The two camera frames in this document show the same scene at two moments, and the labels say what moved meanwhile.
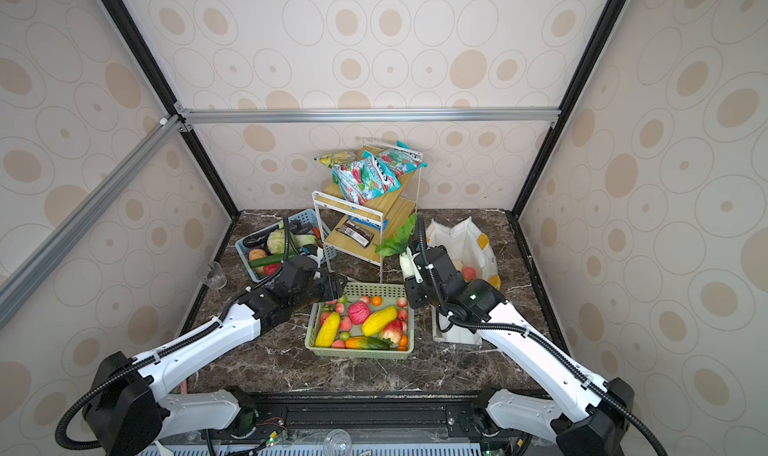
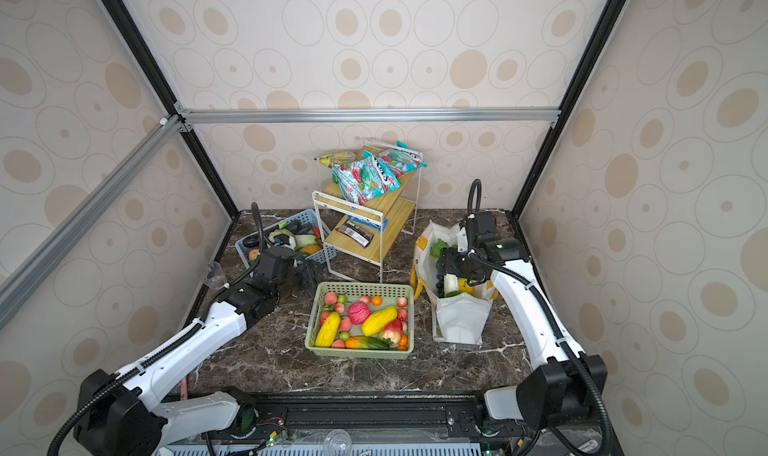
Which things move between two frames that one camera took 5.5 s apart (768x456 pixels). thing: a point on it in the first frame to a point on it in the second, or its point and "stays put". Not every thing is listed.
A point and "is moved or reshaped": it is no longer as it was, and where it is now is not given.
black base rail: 360,417 stays put
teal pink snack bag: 402,159 stays put
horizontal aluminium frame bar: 188,120 stays put
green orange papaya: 368,343 stays put
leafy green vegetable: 397,244 is moved or reshaped
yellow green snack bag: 333,159 stays put
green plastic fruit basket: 370,321 stays put
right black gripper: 411,286 to 447,263
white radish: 406,263 is moved or reshaped
